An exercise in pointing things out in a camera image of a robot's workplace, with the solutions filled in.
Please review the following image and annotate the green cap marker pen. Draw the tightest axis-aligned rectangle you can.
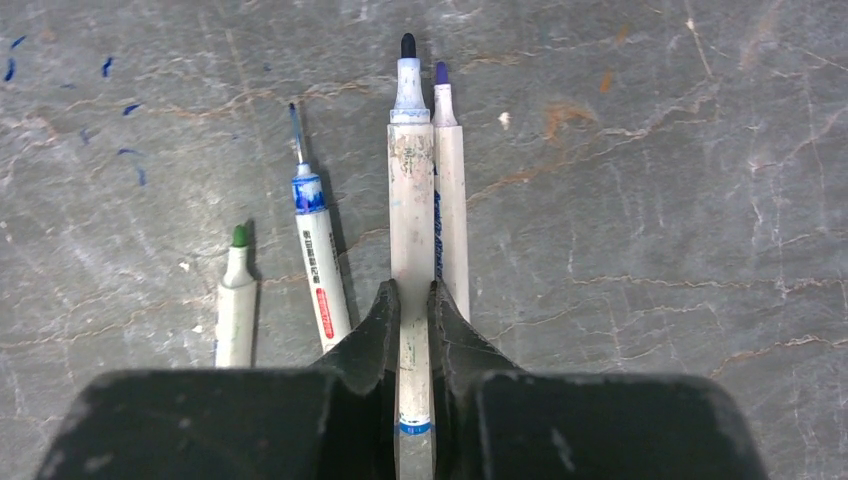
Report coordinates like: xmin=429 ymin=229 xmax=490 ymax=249
xmin=214 ymin=224 xmax=258 ymax=368

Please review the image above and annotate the purple cap marker pen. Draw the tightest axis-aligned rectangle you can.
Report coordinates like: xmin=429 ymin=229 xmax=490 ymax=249
xmin=432 ymin=62 xmax=470 ymax=320

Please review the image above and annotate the light blue cap marker pen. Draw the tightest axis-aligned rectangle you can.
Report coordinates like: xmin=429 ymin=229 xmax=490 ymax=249
xmin=387 ymin=33 xmax=435 ymax=479

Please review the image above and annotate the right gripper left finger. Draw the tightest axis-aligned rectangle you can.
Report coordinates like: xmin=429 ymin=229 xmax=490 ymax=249
xmin=36 ymin=280 xmax=401 ymax=479

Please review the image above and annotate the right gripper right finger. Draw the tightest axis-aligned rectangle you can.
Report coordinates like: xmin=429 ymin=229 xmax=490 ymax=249
xmin=427 ymin=281 xmax=768 ymax=479

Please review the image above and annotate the dark blue cap marker pen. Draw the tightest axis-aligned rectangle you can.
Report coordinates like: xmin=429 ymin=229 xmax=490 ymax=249
xmin=288 ymin=103 xmax=351 ymax=353

